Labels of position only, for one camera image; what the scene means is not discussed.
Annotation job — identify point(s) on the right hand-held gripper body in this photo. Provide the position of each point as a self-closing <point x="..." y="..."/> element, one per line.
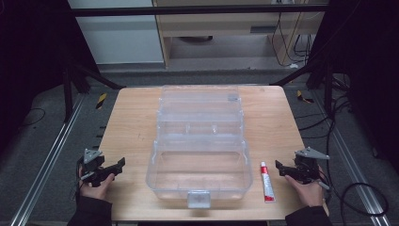
<point x="309" y="166"/>

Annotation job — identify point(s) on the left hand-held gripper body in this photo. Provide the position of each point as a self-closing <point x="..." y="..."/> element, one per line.
<point x="94" y="168"/>

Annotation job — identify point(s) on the person's left hand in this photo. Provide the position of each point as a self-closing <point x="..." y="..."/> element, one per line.
<point x="95" y="190"/>

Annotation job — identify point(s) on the person's right hand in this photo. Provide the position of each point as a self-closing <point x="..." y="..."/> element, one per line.
<point x="309" y="193"/>

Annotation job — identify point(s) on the white and red tube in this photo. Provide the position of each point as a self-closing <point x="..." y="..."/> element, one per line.
<point x="267" y="183"/>

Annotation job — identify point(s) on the yellow and black tape strip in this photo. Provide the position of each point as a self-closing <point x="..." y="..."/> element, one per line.
<point x="302" y="97"/>
<point x="101" y="100"/>

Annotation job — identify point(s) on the black metal stand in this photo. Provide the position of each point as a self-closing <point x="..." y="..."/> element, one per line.
<point x="67" y="94"/>
<point x="327" y="88"/>

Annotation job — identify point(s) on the clear plastic storage box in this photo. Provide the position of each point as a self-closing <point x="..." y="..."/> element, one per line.
<point x="200" y="150"/>

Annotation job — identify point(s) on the dark curtain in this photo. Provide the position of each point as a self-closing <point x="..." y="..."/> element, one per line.
<point x="28" y="62"/>
<point x="370" y="78"/>

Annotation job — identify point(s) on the white cabinet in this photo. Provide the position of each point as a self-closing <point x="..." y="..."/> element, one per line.
<point x="119" y="40"/>

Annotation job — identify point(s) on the light wooden desk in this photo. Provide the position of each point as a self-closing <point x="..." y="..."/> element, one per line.
<point x="219" y="25"/>

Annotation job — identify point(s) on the black horizontal metal bar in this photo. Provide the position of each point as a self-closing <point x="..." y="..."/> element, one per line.
<point x="194" y="10"/>

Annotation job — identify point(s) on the aluminium floor rail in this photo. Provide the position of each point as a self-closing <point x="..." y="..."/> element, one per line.
<point x="354" y="169"/>
<point x="47" y="163"/>

